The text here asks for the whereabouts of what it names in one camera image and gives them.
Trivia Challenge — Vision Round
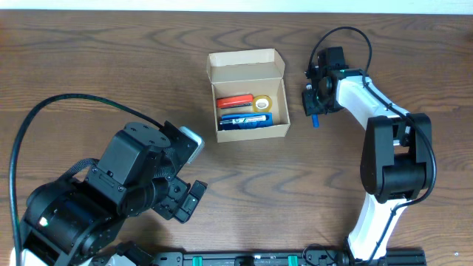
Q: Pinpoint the blue marker pen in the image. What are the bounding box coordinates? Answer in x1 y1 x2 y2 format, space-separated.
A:
311 115 319 129

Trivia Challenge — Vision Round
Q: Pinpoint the yellow tape roll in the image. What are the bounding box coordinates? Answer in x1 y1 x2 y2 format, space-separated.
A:
252 95 272 112

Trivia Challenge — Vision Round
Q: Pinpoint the cardboard box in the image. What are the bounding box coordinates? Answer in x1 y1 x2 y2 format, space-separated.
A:
206 49 290 143

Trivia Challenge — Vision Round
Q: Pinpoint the red stapler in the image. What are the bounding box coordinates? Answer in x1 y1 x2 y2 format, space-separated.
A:
217 94 253 109

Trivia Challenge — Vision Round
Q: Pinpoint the blue plastic case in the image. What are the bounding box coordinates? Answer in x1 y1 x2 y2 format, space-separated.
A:
218 112 273 131

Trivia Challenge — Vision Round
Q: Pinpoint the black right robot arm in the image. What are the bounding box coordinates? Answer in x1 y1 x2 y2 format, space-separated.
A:
302 47 436 265

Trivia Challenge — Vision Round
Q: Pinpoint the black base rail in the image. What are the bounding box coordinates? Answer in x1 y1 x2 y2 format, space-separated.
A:
92 242 426 266

